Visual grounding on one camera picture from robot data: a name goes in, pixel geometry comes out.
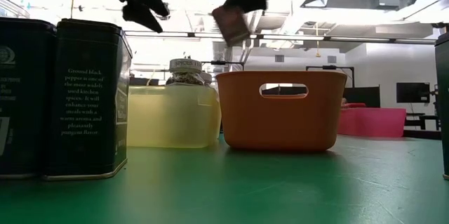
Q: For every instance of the black bench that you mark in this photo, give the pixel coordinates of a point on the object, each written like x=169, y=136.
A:
x=421, y=120

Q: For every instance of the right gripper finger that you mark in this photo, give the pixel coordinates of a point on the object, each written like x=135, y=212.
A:
x=247, y=3

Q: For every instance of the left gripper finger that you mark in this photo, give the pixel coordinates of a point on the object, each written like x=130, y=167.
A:
x=159, y=4
x=142, y=15

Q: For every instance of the black screen panel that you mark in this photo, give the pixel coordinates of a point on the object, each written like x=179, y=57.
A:
x=363, y=97

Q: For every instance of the pink plastic bin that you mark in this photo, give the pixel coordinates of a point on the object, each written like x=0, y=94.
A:
x=372, y=122

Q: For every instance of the yellow plastic bin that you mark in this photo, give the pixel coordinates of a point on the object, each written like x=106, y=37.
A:
x=168, y=118

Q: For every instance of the black wall monitor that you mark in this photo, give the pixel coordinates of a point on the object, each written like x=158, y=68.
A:
x=413, y=92

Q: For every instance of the dark green pepper tin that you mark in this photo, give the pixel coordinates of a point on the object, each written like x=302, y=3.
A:
x=87, y=111
x=442, y=111
x=24, y=111

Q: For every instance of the small brown packet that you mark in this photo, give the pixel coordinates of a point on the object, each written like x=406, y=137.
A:
x=231, y=25

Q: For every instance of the orange plastic bin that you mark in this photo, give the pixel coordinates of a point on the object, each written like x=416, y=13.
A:
x=280, y=125

